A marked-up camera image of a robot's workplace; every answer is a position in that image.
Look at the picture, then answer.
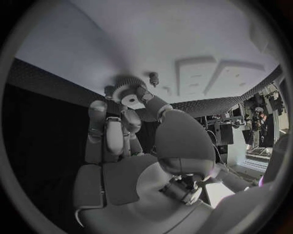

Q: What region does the white task board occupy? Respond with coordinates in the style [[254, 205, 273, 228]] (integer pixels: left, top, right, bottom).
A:
[[15, 0, 282, 111]]

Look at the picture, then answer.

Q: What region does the small peg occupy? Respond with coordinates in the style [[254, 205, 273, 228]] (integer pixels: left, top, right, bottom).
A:
[[148, 72, 160, 88]]

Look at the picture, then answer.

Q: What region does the person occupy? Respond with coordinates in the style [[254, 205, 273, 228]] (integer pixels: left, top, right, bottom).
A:
[[248, 106, 270, 149]]

